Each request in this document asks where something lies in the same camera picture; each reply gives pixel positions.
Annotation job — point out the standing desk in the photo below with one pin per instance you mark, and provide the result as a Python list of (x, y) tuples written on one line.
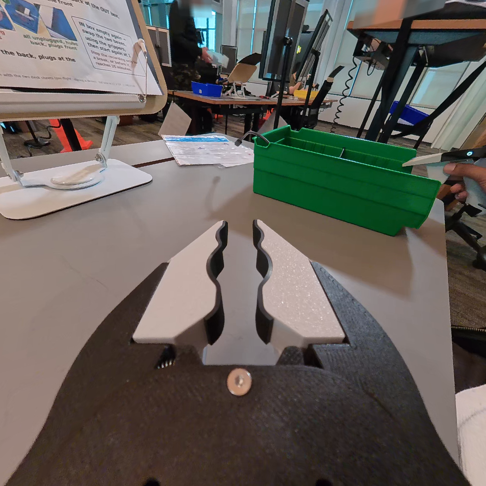
[(436, 38)]

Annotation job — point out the black monitor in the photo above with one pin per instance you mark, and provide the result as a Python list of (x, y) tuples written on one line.
[(283, 38)]

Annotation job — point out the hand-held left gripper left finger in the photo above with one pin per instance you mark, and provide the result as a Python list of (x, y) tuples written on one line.
[(178, 300)]

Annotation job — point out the orange traffic cone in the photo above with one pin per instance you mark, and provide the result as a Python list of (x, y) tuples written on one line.
[(78, 142)]

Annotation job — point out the green plastic bin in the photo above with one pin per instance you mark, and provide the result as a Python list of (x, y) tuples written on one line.
[(341, 197)]

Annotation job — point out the person's right hand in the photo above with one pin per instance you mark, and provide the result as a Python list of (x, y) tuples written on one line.
[(459, 171)]

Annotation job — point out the laminated instruction sheet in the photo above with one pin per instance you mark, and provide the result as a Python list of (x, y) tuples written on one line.
[(201, 148)]

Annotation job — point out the white pants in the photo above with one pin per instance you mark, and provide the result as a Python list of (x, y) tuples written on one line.
[(472, 436)]

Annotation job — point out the white stand with instruction board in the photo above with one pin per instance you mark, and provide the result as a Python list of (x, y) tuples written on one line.
[(76, 38)]

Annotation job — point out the grey panel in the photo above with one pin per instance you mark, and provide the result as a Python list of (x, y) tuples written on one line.
[(174, 121)]

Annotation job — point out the wooden work table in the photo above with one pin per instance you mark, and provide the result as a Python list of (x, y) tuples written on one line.
[(235, 99)]

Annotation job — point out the dark jacket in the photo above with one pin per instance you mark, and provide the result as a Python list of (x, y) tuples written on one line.
[(470, 357)]

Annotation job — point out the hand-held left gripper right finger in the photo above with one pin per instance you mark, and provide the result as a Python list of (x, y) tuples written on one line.
[(300, 300)]

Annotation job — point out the white paper sheet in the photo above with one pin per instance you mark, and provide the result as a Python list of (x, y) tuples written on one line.
[(239, 159)]

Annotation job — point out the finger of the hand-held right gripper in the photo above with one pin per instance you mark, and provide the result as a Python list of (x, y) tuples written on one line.
[(427, 160)]

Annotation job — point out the blue plastic bin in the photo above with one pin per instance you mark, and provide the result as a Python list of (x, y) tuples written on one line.
[(207, 90), (410, 113)]

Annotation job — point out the beige board on stand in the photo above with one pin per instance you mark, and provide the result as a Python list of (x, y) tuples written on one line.
[(243, 74)]

